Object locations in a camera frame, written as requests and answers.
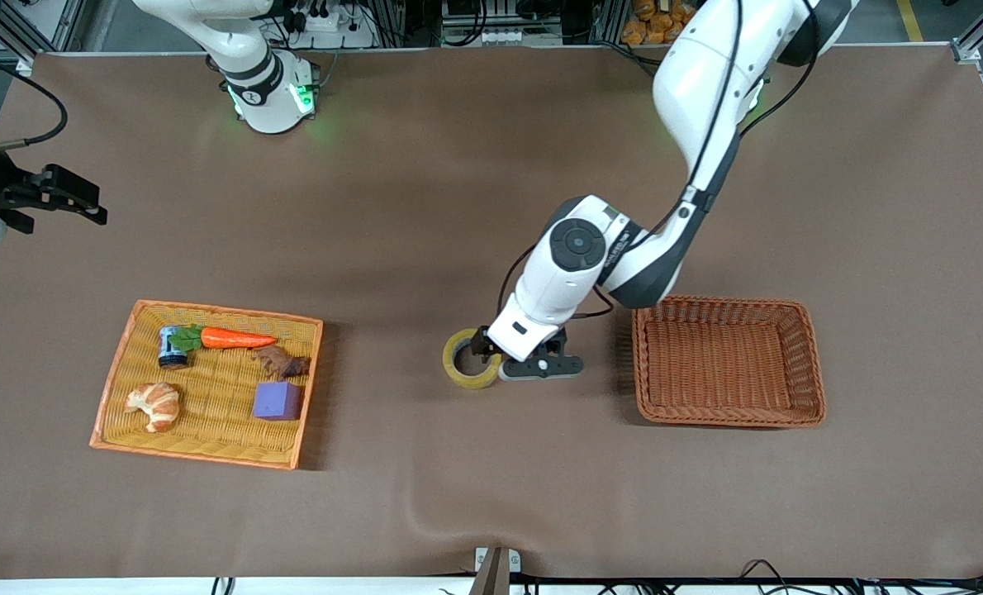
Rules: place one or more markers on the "small blue can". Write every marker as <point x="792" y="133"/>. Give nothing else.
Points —
<point x="171" y="353"/>

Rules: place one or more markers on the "pile of orange buns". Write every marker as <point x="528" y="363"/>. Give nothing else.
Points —
<point x="648" y="25"/>

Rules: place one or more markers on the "long white power strip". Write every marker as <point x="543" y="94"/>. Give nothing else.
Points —
<point x="508" y="38"/>

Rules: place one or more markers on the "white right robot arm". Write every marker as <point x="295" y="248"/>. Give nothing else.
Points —
<point x="264" y="91"/>

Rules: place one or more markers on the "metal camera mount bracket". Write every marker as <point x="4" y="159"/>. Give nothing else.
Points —
<point x="496" y="566"/>

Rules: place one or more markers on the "toy croissant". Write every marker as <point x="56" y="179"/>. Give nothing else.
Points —
<point x="157" y="405"/>

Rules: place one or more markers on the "orange-rimmed yellow wicker tray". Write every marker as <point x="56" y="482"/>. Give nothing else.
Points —
<point x="211" y="446"/>

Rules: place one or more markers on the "white power strip with plugs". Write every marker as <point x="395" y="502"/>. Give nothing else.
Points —
<point x="334" y="29"/>

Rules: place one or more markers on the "yellow clear tape roll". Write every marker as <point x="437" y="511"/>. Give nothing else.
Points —
<point x="458" y="376"/>

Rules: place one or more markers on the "brown toy animal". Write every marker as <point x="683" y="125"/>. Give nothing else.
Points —
<point x="277" y="361"/>

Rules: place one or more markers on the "purple foam cube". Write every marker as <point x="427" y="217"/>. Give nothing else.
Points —
<point x="277" y="402"/>

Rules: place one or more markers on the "brown table cover sheet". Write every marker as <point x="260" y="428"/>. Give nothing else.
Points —
<point x="376" y="207"/>

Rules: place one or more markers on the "brown wicker basket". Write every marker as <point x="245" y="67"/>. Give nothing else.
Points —
<point x="723" y="364"/>

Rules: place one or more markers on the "orange toy carrot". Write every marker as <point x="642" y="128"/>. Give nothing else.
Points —
<point x="235" y="338"/>

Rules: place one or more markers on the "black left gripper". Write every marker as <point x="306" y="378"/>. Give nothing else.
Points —
<point x="482" y="342"/>

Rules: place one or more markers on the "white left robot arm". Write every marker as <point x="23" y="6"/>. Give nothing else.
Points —
<point x="698" y="83"/>

